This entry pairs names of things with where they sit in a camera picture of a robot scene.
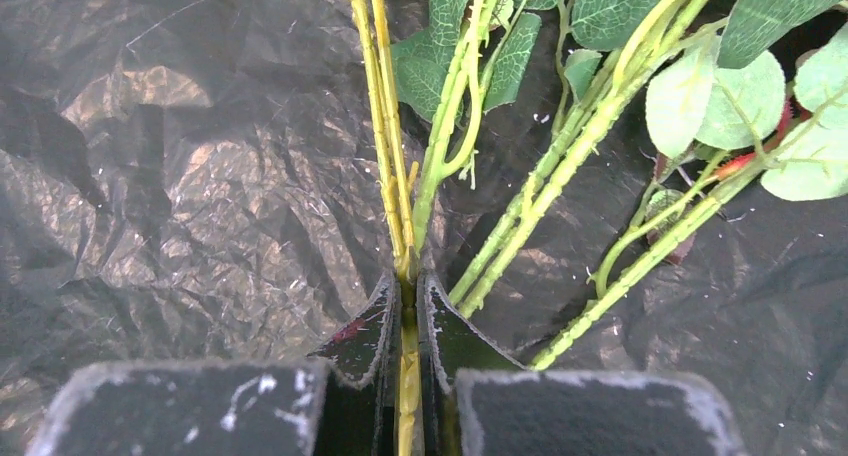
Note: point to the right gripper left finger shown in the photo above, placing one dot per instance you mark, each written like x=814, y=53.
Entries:
x=359, y=409

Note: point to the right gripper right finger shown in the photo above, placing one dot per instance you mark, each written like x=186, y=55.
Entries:
x=454, y=355

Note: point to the black wrapping paper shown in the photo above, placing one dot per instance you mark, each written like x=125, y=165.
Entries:
x=196, y=178

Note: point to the yellow flower bunch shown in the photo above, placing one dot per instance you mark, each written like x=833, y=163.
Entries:
x=371, y=22

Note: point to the pink flower bunch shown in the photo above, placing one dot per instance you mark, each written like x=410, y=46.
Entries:
x=720, y=112

